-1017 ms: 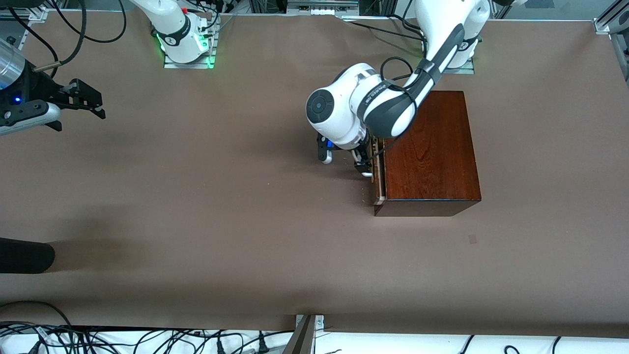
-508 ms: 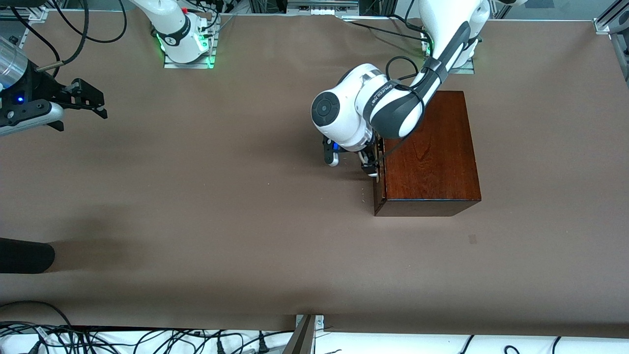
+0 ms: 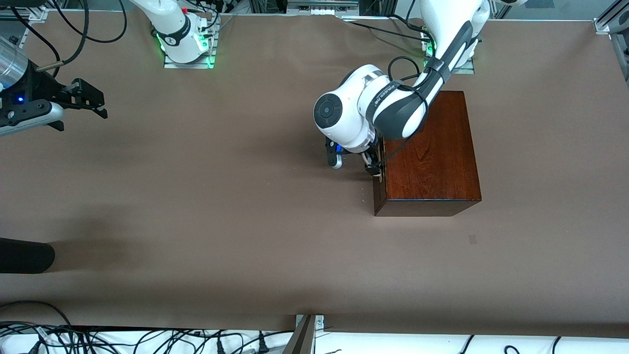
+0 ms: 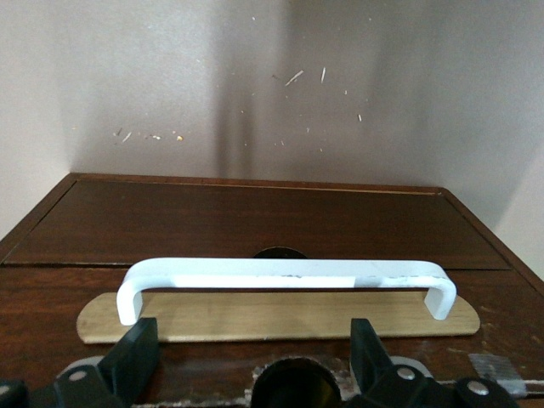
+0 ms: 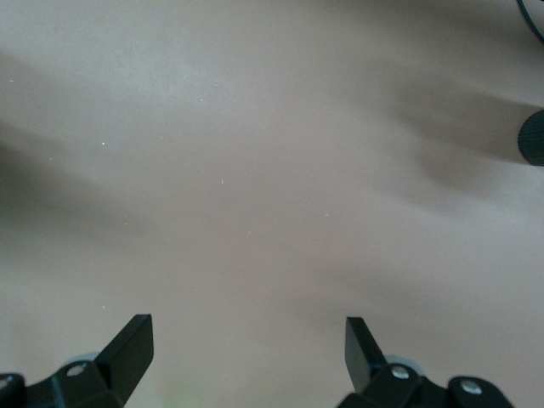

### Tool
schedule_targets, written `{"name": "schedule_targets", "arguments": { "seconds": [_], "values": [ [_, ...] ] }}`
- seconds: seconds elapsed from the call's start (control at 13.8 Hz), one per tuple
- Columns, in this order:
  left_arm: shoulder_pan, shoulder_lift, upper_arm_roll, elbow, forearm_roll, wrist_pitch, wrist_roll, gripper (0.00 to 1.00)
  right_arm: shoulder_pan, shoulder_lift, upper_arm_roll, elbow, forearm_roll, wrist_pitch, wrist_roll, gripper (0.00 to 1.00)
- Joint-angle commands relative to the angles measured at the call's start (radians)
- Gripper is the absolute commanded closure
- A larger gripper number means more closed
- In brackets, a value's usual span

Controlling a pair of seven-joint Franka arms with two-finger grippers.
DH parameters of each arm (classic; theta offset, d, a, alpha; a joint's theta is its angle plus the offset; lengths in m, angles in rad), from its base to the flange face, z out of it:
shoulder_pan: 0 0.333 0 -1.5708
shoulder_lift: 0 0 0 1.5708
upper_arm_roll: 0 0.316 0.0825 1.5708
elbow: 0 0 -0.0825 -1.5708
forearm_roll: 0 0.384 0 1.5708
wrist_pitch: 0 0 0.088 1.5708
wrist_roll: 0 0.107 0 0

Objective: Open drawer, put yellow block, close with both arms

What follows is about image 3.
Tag dark brown wooden cabinet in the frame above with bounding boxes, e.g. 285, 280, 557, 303
372, 90, 482, 217

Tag black cylindrical object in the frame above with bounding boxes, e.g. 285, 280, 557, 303
0, 238, 56, 274

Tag aluminium table edge rail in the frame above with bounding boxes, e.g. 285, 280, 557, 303
19, 19, 34, 51
593, 0, 629, 85

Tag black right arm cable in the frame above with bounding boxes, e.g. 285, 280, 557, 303
10, 0, 128, 79

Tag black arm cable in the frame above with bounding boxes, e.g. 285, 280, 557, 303
381, 56, 434, 165
10, 0, 128, 79

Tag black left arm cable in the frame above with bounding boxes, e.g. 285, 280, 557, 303
381, 56, 434, 165

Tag black cable across table edge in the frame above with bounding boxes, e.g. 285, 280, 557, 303
339, 14, 434, 43

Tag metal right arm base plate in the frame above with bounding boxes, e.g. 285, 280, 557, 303
163, 19, 219, 70

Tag aluminium frame with sockets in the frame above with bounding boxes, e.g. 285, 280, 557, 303
248, 0, 400, 18

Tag metal camera stand post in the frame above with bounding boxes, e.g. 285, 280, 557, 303
282, 314, 325, 354

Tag tangled black floor cables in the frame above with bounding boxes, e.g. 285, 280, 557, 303
0, 300, 296, 354

